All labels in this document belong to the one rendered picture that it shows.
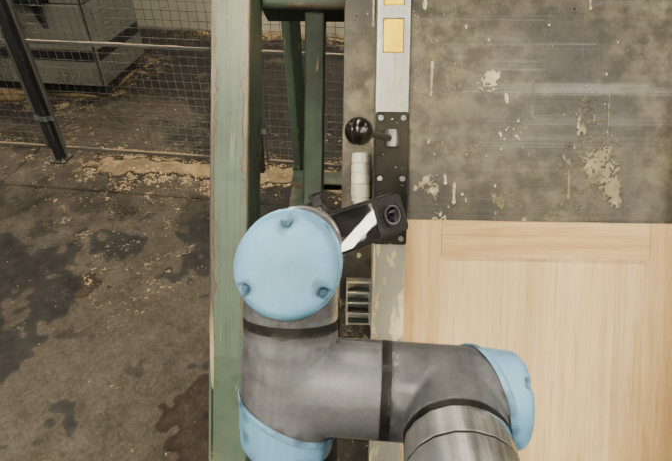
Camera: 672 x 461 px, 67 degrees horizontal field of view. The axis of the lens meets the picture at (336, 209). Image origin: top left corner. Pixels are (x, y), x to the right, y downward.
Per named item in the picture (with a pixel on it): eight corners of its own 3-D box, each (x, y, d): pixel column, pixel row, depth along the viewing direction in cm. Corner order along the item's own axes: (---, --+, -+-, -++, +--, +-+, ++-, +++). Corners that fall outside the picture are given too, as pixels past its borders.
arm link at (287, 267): (223, 333, 34) (228, 208, 34) (253, 297, 45) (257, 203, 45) (339, 339, 34) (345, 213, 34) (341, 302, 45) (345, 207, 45)
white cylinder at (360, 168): (351, 153, 81) (350, 203, 81) (351, 152, 78) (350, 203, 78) (370, 153, 81) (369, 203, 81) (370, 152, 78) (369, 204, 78)
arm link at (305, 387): (377, 487, 36) (385, 335, 36) (222, 474, 37) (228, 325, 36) (375, 434, 44) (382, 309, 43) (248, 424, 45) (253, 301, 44)
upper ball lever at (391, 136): (383, 151, 78) (338, 144, 66) (383, 126, 78) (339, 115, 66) (406, 151, 76) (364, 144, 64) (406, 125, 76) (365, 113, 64)
